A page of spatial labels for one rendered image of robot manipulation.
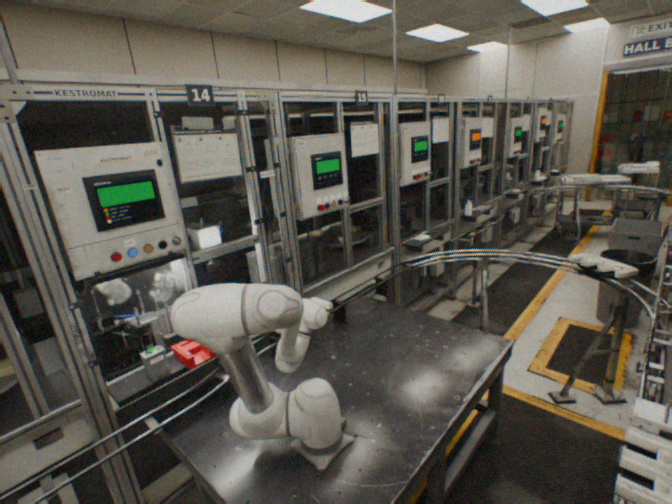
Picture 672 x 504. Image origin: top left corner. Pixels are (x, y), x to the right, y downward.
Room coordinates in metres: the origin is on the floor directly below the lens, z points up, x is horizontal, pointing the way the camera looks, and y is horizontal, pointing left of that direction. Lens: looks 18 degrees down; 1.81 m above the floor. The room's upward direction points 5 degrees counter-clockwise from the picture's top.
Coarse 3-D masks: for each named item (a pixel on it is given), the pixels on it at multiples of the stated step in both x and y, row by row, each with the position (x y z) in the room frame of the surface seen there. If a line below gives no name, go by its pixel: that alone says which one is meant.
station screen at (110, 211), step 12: (108, 180) 1.36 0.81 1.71; (120, 180) 1.39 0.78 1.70; (132, 180) 1.42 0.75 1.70; (144, 180) 1.45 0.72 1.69; (96, 192) 1.32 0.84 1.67; (120, 204) 1.37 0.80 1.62; (132, 204) 1.40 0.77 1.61; (144, 204) 1.43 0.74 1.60; (156, 204) 1.46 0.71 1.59; (108, 216) 1.34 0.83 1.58; (120, 216) 1.36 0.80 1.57; (132, 216) 1.39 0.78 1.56; (144, 216) 1.42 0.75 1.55
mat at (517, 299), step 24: (552, 240) 5.14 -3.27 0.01; (576, 240) 5.05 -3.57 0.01; (528, 264) 4.28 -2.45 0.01; (552, 264) 4.22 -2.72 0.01; (504, 288) 3.65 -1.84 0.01; (528, 288) 3.60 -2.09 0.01; (552, 288) 3.57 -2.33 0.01; (504, 312) 3.13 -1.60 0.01; (528, 312) 3.09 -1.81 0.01; (504, 336) 2.72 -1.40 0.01
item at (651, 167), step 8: (624, 168) 5.81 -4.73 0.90; (632, 168) 5.93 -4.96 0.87; (640, 168) 5.86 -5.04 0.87; (648, 168) 5.57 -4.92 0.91; (656, 168) 5.51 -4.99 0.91; (616, 184) 6.35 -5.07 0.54; (656, 184) 5.46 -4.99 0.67; (624, 200) 6.26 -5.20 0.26; (632, 200) 6.21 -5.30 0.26; (640, 200) 6.15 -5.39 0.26; (632, 208) 5.68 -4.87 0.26; (640, 208) 5.64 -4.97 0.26
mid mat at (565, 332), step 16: (560, 320) 2.91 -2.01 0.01; (560, 336) 2.65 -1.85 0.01; (576, 336) 2.63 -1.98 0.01; (592, 336) 2.61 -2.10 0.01; (608, 336) 2.59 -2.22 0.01; (624, 336) 2.58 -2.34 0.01; (544, 352) 2.45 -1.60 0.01; (560, 352) 2.43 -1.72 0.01; (576, 352) 2.42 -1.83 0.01; (624, 352) 2.37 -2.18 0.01; (528, 368) 2.28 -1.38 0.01; (544, 368) 2.26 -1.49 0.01; (560, 368) 2.24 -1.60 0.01; (592, 368) 2.21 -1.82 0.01; (624, 368) 2.20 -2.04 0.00; (576, 384) 2.07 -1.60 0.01; (592, 384) 2.05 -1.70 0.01
